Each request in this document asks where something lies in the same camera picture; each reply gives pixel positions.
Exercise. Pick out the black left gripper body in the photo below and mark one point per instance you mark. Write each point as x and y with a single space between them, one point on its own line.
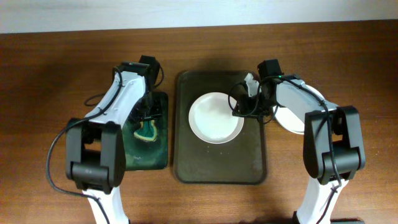
149 115

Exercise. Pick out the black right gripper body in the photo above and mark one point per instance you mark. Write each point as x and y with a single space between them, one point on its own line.
251 104

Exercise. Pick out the green yellow sponge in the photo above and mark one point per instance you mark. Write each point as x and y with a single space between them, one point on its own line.
147 132

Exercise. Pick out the white plate top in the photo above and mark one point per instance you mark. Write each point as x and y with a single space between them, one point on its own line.
289 121

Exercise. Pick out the white plate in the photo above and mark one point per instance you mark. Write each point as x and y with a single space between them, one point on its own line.
211 120
289 121

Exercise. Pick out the white plate bottom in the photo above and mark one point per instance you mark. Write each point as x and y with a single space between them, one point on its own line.
211 120

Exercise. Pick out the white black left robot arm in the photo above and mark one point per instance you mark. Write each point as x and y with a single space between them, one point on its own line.
96 159

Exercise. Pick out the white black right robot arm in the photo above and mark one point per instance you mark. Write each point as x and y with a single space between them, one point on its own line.
333 149

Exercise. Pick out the small dark green tray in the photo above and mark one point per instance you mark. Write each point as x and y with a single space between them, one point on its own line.
141 155

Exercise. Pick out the large dark brown tray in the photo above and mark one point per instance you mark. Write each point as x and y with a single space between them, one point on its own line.
239 161

